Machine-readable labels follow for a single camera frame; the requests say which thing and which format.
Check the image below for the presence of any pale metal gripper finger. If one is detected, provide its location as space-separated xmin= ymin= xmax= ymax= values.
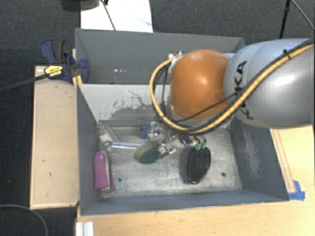
xmin=148 ymin=121 xmax=164 ymax=143
xmin=157 ymin=143 xmax=177 ymax=159

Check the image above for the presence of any small blue object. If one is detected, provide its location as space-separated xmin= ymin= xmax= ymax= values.
xmin=139 ymin=124 xmax=151 ymax=139

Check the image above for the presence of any green and yellow sponge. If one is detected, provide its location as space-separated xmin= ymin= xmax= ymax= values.
xmin=133 ymin=142 xmax=161 ymax=165

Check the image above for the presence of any grey metal bin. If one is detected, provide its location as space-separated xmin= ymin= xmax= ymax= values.
xmin=74 ymin=28 xmax=290 ymax=216

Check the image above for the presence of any black oval brush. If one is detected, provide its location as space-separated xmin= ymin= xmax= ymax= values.
xmin=186 ymin=146 xmax=212 ymax=185

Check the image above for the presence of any clear plastic bottle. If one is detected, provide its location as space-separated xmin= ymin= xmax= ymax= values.
xmin=97 ymin=122 xmax=120 ymax=145

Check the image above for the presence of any pale wood board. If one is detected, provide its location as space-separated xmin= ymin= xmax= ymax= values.
xmin=29 ymin=65 xmax=81 ymax=210

